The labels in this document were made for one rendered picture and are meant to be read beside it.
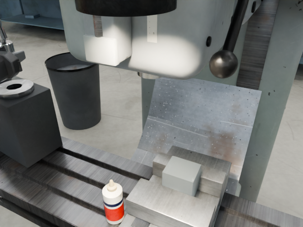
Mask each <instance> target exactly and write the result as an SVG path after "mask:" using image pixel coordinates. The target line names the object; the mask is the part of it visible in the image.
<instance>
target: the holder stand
mask: <svg viewBox="0 0 303 227"><path fill-rule="evenodd" d="M62 145H63V144H62V140H61V135H60V130H59V126H58V122H57V117H56V113H55V108H54V103H53V99H52V95H51V90H50V88H47V87H44V86H41V85H39V84H36V83H33V82H32V81H30V80H26V79H22V78H20V77H17V76H15V77H13V78H12V79H5V80H3V81H1V82H0V151H1V152H2V153H4V154H6V155H7V156H9V157H10V158H12V159H14V160H15V161H17V162H18V163H20V164H22V165H23V166H25V167H27V168H28V167H30V166H32V165H33V164H35V163H36V162H38V161H39V160H41V159H42V158H44V157H45V156H47V155H48V154H50V153H51V152H53V151H54V150H56V149H57V148H59V147H61V146H62Z"/></svg>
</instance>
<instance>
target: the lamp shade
mask: <svg viewBox="0 0 303 227"><path fill-rule="evenodd" d="M75 5H76V10H77V11H78V12H81V13H84V14H90V15H96V16H107V17H138V16H149V15H157V14H164V13H167V12H171V11H173V10H175V9H176V8H177V0H75Z"/></svg>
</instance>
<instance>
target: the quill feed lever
mask: <svg viewBox="0 0 303 227"><path fill-rule="evenodd" d="M248 2H249V0H238V2H237V4H236V8H235V11H234V14H233V17H232V20H231V23H230V27H229V30H228V33H227V36H226V39H225V42H224V45H223V49H222V50H220V51H218V52H216V53H215V54H213V56H212V57H211V59H210V62H209V69H210V71H211V73H212V74H213V75H214V76H215V77H217V78H221V79H224V78H229V77H231V76H232V75H233V74H234V73H235V72H236V70H237V68H238V59H237V57H236V56H235V54H234V53H233V51H234V48H235V44H236V41H237V38H238V35H239V31H240V28H241V25H242V22H243V18H244V15H245V12H246V9H247V5H248Z"/></svg>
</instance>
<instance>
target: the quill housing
mask: <svg viewBox="0 0 303 227"><path fill-rule="evenodd" d="M59 2H60V9H61V14H62V20H63V25H64V32H65V38H66V43H67V47H68V50H69V52H70V53H71V55H73V56H74V57H75V58H76V59H79V60H81V61H84V62H89V63H94V64H100V63H95V62H90V61H87V60H86V54H85V47H84V41H83V35H85V28H84V20H83V13H81V12H78V11H77V10H76V5H75V0H59ZM234 2H235V0H177V8H176V9H175V10H173V11H171V12H167V13H164V14H157V15H149V16H138V17H131V35H132V55H131V56H130V57H128V58H127V59H125V60H123V61H122V62H120V63H119V64H118V65H116V66H111V65H106V64H100V65H105V66H110V67H115V68H121V69H126V70H131V71H136V72H140V73H147V74H151V75H156V76H161V77H167V78H172V79H177V80H188V79H190V78H193V77H194V76H196V75H197V74H199V73H200V72H201V71H202V69H203V68H204V67H205V66H206V65H207V64H208V62H209V61H210V59H211V57H212V56H213V54H215V53H216V52H218V51H219V49H220V48H221V47H222V46H223V45H224V42H225V39H226V36H227V33H228V30H229V27H230V23H231V20H232V17H233V10H234Z"/></svg>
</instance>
